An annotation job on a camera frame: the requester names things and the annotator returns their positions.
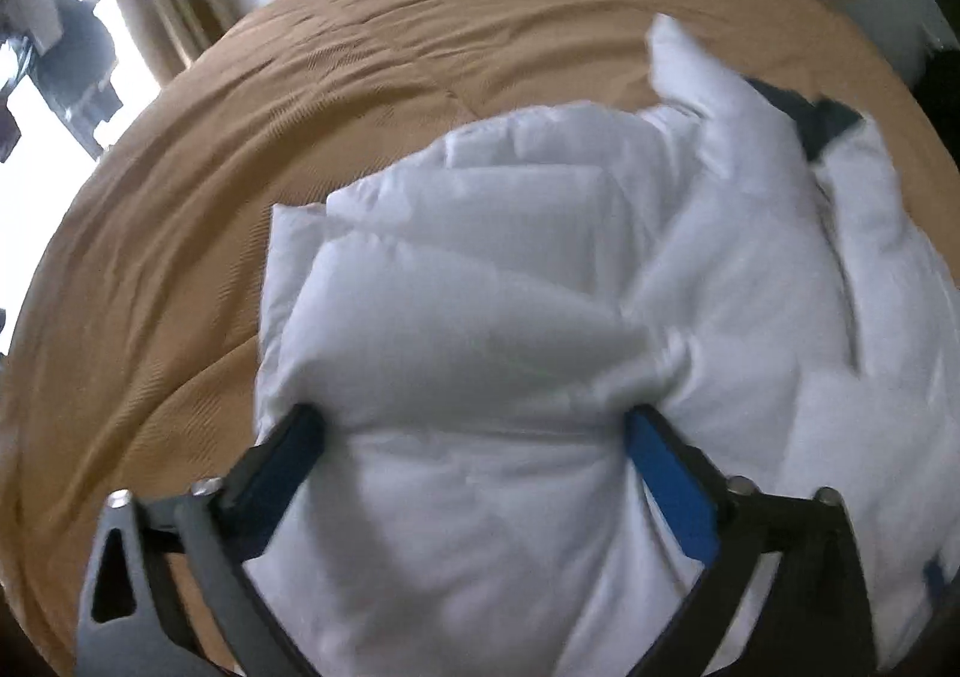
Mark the white duvet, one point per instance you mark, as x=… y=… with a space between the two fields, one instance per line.
x=487 y=272

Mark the dark hanging clothes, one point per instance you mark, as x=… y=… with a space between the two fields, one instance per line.
x=79 y=55

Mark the bed with tan cover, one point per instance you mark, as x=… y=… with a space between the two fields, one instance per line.
x=300 y=85

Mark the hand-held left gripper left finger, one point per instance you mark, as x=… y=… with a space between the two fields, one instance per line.
x=289 y=467

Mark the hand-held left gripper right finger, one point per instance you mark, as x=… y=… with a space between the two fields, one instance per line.
x=667 y=489

